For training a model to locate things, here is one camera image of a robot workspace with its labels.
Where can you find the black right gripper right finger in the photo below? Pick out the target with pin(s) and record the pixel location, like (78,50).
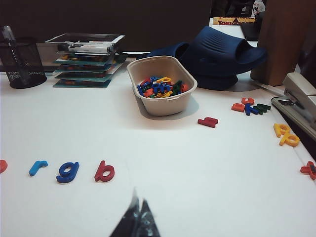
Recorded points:
(148,224)

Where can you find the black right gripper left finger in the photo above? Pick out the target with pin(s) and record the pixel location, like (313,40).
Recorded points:
(128,222)

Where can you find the red letter b magnet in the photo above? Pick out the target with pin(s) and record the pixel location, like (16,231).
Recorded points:
(105,172)

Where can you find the blue letter g magnet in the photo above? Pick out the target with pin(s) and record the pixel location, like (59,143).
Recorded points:
(66,172)

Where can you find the light blue letter r magnet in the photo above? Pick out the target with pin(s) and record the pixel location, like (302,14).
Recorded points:
(37,169)

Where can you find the red letter h magnet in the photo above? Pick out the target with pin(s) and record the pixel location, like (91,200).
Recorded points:
(207,121)

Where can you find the orange letter o magnet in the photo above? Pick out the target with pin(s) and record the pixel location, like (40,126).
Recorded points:
(2,166)

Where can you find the blue letter k magnet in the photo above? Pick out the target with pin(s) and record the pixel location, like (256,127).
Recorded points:
(249,109)

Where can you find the yellow letter a magnet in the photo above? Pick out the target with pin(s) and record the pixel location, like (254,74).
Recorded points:
(281,128)

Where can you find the red letter x magnet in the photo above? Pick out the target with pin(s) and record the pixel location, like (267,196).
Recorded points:
(306,169)

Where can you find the beige oval paper bowl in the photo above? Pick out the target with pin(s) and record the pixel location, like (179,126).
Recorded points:
(163,106)

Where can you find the white marker pen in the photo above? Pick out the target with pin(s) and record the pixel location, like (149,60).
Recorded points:
(89,47)

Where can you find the black mesh pen holder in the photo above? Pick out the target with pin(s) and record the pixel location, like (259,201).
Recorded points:
(24,66)

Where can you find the clear plastic case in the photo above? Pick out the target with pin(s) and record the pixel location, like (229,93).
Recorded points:
(84,38)

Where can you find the brown desk partition panel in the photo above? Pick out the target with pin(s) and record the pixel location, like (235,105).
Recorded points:
(123,24)

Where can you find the beige grey stapler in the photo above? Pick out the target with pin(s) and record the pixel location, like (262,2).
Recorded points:
(301,93)

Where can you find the yellow Toblerone box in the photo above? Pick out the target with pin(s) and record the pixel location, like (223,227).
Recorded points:
(232,21)

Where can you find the pen with clear cap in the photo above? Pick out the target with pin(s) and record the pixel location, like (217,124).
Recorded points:
(7,34)

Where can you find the brown wooden block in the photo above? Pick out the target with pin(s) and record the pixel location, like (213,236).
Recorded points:
(281,44)

